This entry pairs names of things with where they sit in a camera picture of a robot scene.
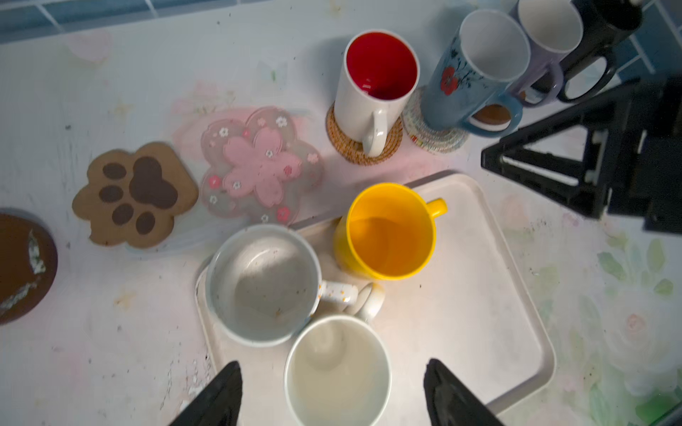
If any yellow mug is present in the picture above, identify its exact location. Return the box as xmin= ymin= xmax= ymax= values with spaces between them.
xmin=333 ymin=183 xmax=449 ymax=280

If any black mug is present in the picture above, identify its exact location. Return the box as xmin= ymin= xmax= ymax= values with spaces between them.
xmin=558 ymin=0 xmax=643 ymax=104

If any beige serving tray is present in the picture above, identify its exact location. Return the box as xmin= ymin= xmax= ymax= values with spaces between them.
xmin=195 ymin=170 xmax=555 ymax=425

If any dark brown glossy round coaster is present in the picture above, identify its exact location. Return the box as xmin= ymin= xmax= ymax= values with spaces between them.
xmin=1 ymin=208 xmax=59 ymax=325

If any pink flower coaster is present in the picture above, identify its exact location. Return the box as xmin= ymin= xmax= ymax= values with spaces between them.
xmin=200 ymin=106 xmax=324 ymax=225

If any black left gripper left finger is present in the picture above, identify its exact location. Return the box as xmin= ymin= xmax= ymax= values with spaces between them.
xmin=170 ymin=360 xmax=243 ymax=426

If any red inside white mug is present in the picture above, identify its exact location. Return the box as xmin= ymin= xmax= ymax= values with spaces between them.
xmin=333 ymin=29 xmax=420 ymax=158

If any white mug middle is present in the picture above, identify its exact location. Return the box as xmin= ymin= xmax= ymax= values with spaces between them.
xmin=284 ymin=314 xmax=392 ymax=425

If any brown paw shaped coaster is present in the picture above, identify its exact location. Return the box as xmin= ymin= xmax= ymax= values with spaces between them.
xmin=72 ymin=142 xmax=199 ymax=249

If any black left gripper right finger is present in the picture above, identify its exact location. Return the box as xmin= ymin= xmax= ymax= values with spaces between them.
xmin=424 ymin=359 xmax=504 ymax=426

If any purple handle white mug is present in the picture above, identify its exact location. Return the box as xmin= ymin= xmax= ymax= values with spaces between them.
xmin=508 ymin=0 xmax=584 ymax=108

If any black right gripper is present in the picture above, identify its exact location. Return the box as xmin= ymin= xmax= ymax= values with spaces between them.
xmin=481 ymin=74 xmax=681 ymax=234

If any white mug top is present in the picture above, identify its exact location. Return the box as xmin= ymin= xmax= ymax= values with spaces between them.
xmin=205 ymin=225 xmax=385 ymax=347

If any light blue mug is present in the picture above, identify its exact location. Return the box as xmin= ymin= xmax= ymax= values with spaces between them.
xmin=420 ymin=10 xmax=531 ymax=138

